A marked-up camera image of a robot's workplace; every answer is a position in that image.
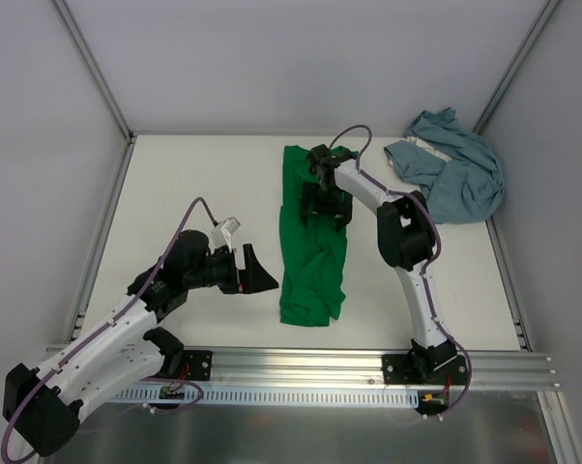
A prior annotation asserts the green t shirt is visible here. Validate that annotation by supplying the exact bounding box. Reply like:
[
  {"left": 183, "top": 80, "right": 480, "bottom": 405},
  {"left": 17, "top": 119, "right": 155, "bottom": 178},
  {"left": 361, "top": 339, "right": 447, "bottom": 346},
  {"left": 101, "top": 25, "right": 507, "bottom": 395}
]
[{"left": 278, "top": 145, "right": 347, "bottom": 327}]

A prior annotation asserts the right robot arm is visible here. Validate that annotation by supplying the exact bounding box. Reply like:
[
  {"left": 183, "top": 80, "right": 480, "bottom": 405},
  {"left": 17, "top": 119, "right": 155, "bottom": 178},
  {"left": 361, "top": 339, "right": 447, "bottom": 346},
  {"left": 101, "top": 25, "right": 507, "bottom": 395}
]
[{"left": 300, "top": 145, "right": 471, "bottom": 387}]

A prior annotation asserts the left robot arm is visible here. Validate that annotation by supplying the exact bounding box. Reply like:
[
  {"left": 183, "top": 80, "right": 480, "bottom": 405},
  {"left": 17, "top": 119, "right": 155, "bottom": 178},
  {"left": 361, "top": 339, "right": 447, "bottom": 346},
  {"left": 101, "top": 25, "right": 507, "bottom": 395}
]
[{"left": 1, "top": 230, "right": 278, "bottom": 463}]

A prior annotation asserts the blue grey t shirt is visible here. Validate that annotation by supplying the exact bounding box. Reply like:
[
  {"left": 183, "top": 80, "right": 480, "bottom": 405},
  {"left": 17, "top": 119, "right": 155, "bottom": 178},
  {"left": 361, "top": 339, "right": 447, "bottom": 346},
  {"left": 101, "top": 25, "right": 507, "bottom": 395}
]
[{"left": 384, "top": 108, "right": 505, "bottom": 224}]

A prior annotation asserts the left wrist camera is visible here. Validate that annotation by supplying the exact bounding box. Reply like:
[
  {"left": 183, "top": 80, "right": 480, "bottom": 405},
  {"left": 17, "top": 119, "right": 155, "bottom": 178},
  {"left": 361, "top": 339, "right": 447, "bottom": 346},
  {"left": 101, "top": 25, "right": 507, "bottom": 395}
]
[{"left": 211, "top": 217, "right": 241, "bottom": 251}]

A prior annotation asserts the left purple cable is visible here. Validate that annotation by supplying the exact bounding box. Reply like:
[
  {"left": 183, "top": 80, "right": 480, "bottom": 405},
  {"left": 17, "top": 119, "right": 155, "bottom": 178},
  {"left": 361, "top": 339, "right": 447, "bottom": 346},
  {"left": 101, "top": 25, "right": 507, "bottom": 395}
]
[{"left": 0, "top": 196, "right": 222, "bottom": 463}]

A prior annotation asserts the purple cable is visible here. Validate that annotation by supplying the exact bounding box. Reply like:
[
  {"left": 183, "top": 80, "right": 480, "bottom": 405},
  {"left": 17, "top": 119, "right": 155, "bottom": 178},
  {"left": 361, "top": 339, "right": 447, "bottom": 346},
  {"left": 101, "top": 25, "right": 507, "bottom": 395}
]
[
  {"left": 0, "top": 196, "right": 222, "bottom": 463},
  {"left": 327, "top": 125, "right": 474, "bottom": 421}
]

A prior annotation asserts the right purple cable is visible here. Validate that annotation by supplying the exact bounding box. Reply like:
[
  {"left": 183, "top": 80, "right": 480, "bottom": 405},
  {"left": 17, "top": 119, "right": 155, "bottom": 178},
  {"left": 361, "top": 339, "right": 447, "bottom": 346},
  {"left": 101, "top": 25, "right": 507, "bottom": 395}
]
[{"left": 327, "top": 125, "right": 474, "bottom": 421}]

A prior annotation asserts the white slotted cable duct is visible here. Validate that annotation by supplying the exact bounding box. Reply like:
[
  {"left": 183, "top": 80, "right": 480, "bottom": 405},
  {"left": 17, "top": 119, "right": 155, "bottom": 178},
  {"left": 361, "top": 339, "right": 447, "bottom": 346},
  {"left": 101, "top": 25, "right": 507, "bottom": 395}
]
[{"left": 111, "top": 384, "right": 419, "bottom": 409}]

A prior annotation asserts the left aluminium frame post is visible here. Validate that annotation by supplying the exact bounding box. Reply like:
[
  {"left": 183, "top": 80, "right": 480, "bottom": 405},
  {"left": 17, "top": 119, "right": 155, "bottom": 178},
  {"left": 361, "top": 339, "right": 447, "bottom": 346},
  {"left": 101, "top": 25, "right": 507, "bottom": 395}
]
[{"left": 49, "top": 0, "right": 133, "bottom": 143}]

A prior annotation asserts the aluminium frame post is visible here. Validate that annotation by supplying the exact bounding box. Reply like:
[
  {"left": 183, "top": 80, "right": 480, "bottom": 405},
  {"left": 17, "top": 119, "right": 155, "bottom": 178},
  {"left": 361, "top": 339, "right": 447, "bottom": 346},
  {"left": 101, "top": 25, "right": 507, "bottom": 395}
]
[
  {"left": 49, "top": 0, "right": 133, "bottom": 143},
  {"left": 473, "top": 0, "right": 563, "bottom": 134}
]

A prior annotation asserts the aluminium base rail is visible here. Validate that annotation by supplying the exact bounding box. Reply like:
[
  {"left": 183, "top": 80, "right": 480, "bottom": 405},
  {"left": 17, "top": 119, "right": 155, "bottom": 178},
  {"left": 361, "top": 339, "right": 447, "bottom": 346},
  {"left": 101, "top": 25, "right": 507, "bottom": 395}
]
[{"left": 40, "top": 342, "right": 561, "bottom": 391}]

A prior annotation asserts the right aluminium frame post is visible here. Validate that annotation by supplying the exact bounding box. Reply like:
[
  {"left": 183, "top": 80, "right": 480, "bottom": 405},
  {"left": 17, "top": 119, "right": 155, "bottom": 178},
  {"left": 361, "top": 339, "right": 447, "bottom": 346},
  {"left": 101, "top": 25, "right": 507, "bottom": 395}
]
[{"left": 473, "top": 0, "right": 563, "bottom": 134}]

